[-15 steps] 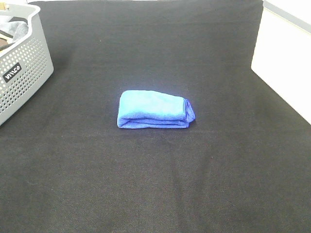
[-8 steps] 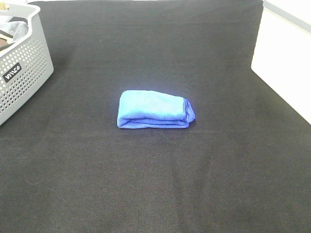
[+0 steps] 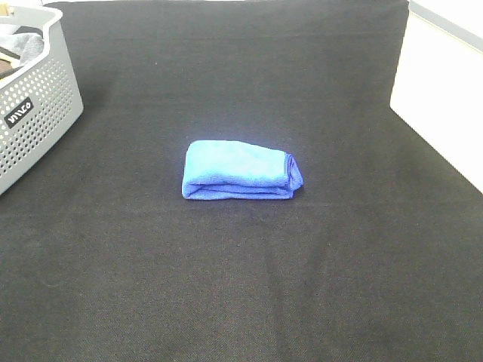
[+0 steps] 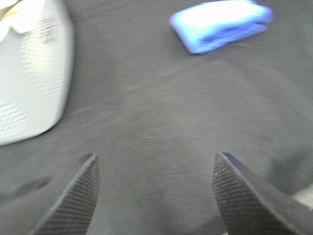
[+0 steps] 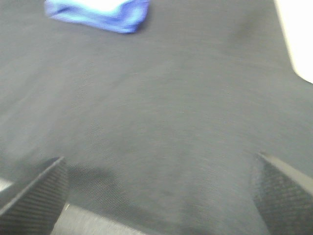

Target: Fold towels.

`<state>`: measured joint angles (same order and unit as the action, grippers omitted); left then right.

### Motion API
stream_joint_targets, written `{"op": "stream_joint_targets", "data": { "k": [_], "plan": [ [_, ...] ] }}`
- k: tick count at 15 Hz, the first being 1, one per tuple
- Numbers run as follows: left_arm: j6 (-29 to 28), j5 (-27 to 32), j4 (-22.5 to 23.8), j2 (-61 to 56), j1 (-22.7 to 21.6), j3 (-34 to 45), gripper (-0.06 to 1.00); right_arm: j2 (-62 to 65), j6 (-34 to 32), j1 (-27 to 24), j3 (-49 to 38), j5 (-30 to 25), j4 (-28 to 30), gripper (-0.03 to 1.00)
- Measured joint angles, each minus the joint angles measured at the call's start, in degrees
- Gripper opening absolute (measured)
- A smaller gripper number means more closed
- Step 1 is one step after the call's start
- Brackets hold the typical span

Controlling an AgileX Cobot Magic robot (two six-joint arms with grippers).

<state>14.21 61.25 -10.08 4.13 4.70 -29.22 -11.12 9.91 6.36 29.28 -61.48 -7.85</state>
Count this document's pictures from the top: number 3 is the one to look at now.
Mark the blue microfiber towel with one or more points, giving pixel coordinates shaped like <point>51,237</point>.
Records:
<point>224,169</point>

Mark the black table cloth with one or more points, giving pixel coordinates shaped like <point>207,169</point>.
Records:
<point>377,257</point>

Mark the white plastic storage crate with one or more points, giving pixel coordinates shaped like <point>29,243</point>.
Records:
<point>437,89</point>

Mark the grey perforated plastic basket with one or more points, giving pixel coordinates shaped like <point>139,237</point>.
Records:
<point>41,100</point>

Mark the grey towel in basket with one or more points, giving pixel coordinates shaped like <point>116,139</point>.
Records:
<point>28,45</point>

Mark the brown cloth in basket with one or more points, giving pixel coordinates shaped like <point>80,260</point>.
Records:
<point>6,69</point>

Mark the yellow cloth in basket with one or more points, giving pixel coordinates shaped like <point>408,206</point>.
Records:
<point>8,56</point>

